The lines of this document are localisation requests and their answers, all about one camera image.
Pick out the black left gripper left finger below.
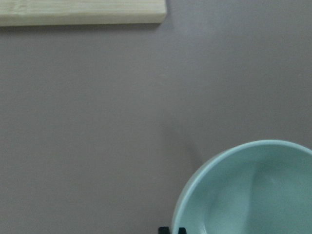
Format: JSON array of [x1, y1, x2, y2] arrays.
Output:
[[158, 226, 170, 234]]

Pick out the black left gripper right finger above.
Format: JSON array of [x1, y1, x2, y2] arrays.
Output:
[[178, 227, 187, 234]]

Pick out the green bowl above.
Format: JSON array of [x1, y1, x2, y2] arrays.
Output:
[[171, 140, 312, 234]]

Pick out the wooden cutting board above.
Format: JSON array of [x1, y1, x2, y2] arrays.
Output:
[[0, 0, 167, 26]]

